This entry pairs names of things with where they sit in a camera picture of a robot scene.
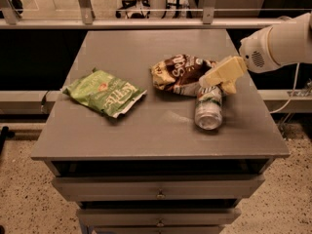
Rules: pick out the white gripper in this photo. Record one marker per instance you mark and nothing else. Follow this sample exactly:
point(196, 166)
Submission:
point(254, 53)

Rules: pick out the silver 7up can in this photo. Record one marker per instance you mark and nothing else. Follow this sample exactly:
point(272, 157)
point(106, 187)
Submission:
point(208, 108)

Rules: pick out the brown chip bag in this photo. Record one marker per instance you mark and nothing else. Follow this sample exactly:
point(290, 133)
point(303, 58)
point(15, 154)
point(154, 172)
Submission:
point(180, 74)

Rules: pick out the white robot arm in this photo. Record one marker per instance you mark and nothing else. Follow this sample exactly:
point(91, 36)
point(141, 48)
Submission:
point(290, 42)

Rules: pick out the green Kettle chip bag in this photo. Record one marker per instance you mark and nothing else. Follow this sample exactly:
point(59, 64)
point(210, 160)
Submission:
point(105, 93)

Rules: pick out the grey drawer cabinet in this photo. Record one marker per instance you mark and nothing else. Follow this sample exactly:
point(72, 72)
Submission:
point(158, 137)

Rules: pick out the top grey drawer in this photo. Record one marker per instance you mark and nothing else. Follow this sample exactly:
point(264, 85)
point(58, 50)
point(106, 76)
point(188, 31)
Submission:
point(88, 189)

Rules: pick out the grey drawer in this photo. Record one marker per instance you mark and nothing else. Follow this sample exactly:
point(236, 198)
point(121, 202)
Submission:
point(149, 217)
point(88, 189)

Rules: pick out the top drawer knob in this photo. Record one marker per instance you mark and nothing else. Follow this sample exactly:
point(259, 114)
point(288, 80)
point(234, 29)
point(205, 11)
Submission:
point(160, 195)

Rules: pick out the drawer knob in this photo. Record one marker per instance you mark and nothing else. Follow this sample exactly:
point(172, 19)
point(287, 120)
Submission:
point(160, 195)
point(160, 223)

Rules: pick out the metal railing frame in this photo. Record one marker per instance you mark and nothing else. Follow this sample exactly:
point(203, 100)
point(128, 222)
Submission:
point(103, 14)

